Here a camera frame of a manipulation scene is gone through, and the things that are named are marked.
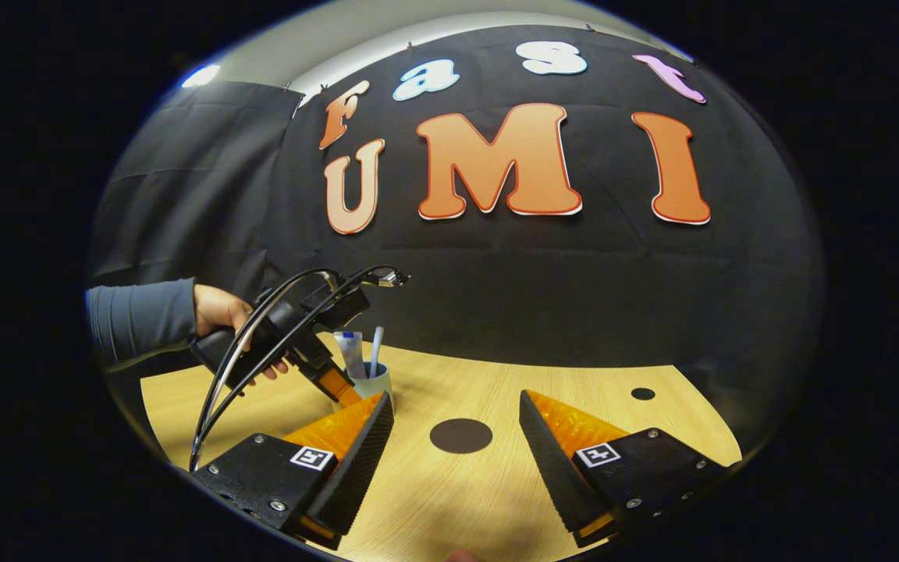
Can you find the wooden desktop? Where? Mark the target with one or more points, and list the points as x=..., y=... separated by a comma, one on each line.
x=449, y=499

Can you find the light blue cup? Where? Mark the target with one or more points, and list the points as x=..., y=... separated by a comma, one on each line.
x=375, y=382

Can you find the white toothpaste tube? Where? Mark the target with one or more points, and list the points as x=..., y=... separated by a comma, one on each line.
x=350, y=351

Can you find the white ceiling light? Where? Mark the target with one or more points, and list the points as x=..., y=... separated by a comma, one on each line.
x=200, y=76

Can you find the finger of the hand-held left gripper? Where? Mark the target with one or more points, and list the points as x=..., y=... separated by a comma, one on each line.
x=334, y=384

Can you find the brown round coaster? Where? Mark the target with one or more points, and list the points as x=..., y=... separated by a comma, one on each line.
x=461, y=435

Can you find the white toothbrush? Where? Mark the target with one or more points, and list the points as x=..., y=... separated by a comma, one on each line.
x=376, y=343

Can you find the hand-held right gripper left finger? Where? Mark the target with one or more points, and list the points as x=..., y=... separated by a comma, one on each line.
x=360, y=460

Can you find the black backdrop cloth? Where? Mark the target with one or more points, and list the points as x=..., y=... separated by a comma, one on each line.
x=535, y=281

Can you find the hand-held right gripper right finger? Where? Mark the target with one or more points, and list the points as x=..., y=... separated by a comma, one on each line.
x=555, y=460

